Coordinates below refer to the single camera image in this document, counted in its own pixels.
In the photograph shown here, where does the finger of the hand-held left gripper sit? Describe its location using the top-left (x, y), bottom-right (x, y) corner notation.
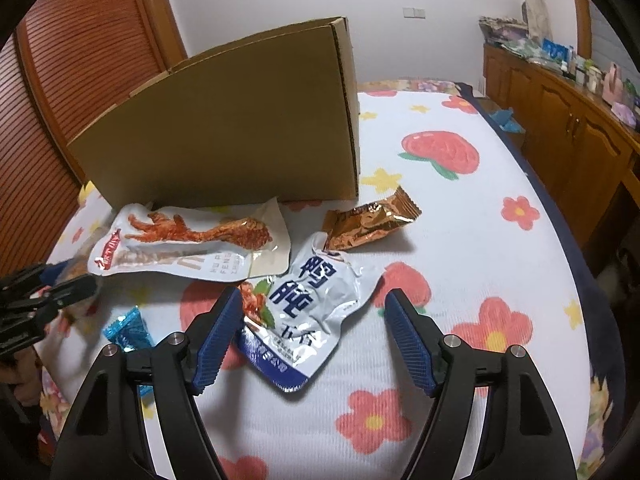
top-left (30, 275), bottom-right (99, 323)
top-left (0, 261), bottom-right (68, 303)

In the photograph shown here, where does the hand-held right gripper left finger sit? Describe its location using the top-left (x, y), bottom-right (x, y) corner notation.
top-left (50, 285), bottom-right (246, 480)

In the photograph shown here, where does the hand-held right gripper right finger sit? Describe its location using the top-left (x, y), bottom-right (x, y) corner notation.
top-left (384, 287), bottom-right (596, 480)

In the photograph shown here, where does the blue candy wrapper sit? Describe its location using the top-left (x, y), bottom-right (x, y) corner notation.
top-left (102, 305), bottom-right (155, 397)

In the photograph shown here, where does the white chicken feet snack packet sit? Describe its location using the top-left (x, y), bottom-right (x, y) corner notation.
top-left (87, 197), bottom-right (292, 281)

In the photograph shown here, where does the white and blue snack packet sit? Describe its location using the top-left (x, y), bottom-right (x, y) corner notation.
top-left (235, 232), bottom-right (385, 393)

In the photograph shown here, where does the copper foil snack packet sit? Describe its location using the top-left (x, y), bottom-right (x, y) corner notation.
top-left (322, 185), bottom-right (422, 253)

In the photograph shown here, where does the brown cardboard box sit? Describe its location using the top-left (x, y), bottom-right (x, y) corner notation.
top-left (67, 16), bottom-right (362, 209)

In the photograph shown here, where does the floral strawberry blanket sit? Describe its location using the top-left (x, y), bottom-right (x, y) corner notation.
top-left (40, 77), bottom-right (626, 480)

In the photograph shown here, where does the wooden louvered wardrobe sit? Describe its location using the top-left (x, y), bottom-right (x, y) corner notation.
top-left (0, 0), bottom-right (188, 281)

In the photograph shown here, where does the blue plastic bag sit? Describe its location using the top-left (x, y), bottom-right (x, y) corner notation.
top-left (490, 107), bottom-right (526, 133)

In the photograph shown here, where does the patterned quilt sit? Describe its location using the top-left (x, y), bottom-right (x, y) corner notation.
top-left (360, 77), bottom-right (483, 97)

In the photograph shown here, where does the wooden cabinet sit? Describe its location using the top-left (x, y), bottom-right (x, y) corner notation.
top-left (482, 42), bottom-right (640, 281)

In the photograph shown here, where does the stack of papers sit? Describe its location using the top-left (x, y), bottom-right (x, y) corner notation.
top-left (478, 16), bottom-right (526, 47)

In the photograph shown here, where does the blue and white box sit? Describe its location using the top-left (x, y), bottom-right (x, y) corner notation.
top-left (542, 39), bottom-right (573, 63)

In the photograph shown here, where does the white window blind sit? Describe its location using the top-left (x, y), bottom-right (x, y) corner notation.
top-left (591, 2), bottom-right (638, 83)

